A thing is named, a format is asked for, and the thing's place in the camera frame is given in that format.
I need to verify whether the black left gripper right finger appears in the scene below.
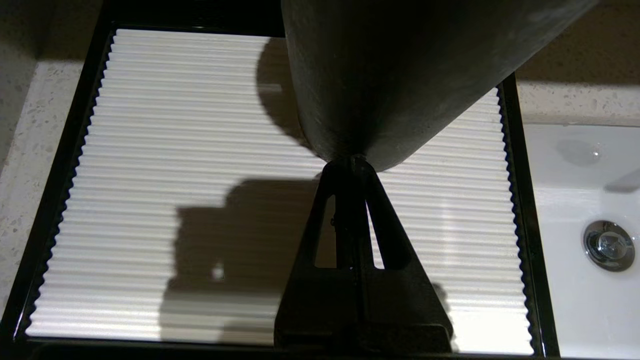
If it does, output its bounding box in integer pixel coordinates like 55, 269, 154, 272
352, 155, 455, 353

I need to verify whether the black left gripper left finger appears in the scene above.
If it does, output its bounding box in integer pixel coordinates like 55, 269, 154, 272
274, 157, 358, 351

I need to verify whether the dark grey cup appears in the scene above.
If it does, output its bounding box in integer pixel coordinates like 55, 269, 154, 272
280, 0, 601, 173

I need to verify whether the black lacquer storage box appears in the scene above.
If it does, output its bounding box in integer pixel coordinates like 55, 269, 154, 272
0, 0, 561, 360

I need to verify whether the white sink basin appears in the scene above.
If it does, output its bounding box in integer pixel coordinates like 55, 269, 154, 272
520, 122, 640, 360

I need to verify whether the chrome drain plug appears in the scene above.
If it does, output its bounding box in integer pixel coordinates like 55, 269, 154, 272
582, 220, 636, 272

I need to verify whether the white ribbed mat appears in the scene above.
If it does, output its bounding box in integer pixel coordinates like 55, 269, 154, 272
25, 28, 535, 356

